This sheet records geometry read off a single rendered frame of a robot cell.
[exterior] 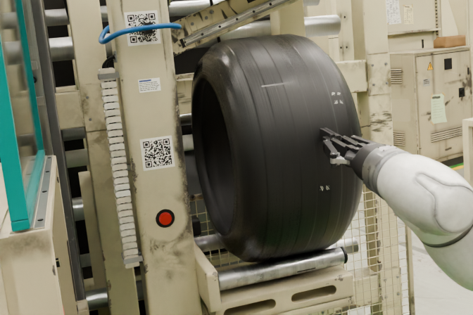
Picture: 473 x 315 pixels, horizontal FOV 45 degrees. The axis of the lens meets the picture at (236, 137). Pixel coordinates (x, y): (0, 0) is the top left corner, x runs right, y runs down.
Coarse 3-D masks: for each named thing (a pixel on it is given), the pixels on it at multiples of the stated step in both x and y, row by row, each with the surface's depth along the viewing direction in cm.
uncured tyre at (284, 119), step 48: (240, 48) 133; (288, 48) 134; (192, 96) 159; (240, 96) 124; (288, 96) 124; (240, 144) 122; (288, 144) 121; (240, 192) 126; (288, 192) 122; (336, 192) 126; (240, 240) 133; (288, 240) 130; (336, 240) 140
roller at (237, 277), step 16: (304, 256) 141; (320, 256) 141; (336, 256) 142; (224, 272) 135; (240, 272) 136; (256, 272) 136; (272, 272) 137; (288, 272) 138; (304, 272) 141; (224, 288) 134
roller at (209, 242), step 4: (204, 236) 163; (208, 236) 163; (212, 236) 163; (216, 236) 163; (196, 240) 161; (200, 240) 161; (204, 240) 161; (208, 240) 162; (212, 240) 162; (216, 240) 162; (200, 244) 161; (204, 244) 161; (208, 244) 161; (212, 244) 162; (216, 244) 162; (220, 244) 162; (200, 248) 161; (204, 248) 161; (208, 248) 162; (212, 248) 162; (216, 248) 163; (220, 248) 164
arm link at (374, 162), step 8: (376, 152) 98; (384, 152) 96; (392, 152) 96; (400, 152) 95; (368, 160) 98; (376, 160) 96; (384, 160) 94; (368, 168) 97; (376, 168) 95; (368, 176) 97; (376, 176) 95; (368, 184) 98; (376, 184) 95; (376, 192) 96
